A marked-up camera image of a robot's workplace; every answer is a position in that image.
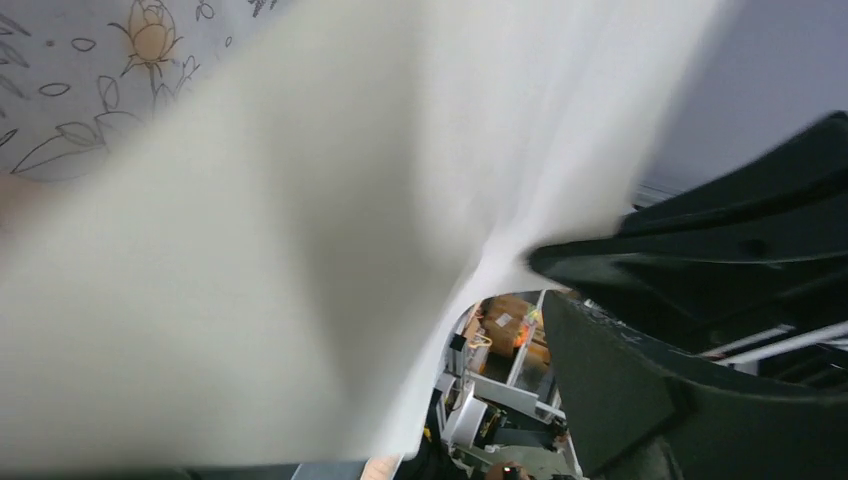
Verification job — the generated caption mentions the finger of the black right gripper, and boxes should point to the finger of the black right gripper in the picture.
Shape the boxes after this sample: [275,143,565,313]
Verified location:
[528,112,847,352]

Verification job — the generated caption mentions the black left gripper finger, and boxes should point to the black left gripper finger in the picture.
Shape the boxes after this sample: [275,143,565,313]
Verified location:
[543,291,847,479]

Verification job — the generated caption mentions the floral patterned table mat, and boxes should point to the floral patterned table mat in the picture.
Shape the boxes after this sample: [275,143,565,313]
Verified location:
[1,0,288,182]

